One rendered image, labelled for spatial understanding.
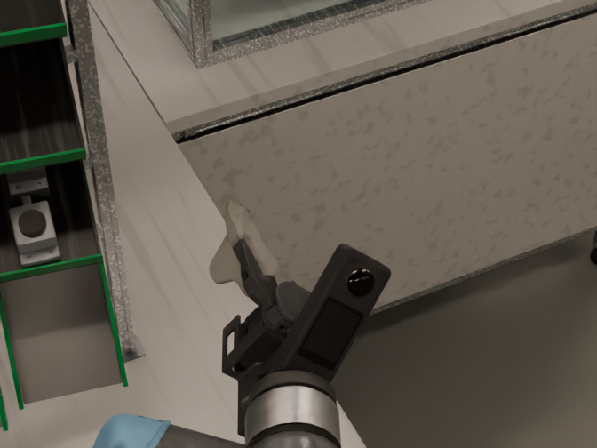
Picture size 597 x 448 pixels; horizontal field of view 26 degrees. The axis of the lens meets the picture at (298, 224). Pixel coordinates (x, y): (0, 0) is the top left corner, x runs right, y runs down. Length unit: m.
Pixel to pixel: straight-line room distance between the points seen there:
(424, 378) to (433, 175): 0.53
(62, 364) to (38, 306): 0.08
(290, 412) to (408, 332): 1.98
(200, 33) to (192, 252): 0.45
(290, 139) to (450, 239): 0.57
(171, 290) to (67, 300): 0.31
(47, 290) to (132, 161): 0.53
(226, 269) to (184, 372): 0.68
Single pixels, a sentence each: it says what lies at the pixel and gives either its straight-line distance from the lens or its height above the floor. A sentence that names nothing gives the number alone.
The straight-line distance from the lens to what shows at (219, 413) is 1.75.
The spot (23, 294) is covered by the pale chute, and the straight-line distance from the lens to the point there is 1.62.
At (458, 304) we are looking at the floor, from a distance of 3.04.
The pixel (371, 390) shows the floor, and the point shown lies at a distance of 2.86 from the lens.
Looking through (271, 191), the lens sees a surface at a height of 0.62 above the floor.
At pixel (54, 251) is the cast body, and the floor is 1.22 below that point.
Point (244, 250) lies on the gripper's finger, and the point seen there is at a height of 1.48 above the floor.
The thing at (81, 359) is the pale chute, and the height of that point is 1.02.
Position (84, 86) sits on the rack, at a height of 1.34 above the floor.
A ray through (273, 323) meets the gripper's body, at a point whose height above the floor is 1.46.
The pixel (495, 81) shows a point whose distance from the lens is 2.50.
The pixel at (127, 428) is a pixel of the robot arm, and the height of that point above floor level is 1.53.
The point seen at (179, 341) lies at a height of 0.86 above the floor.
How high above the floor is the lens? 2.27
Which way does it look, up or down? 45 degrees down
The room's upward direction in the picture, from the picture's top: straight up
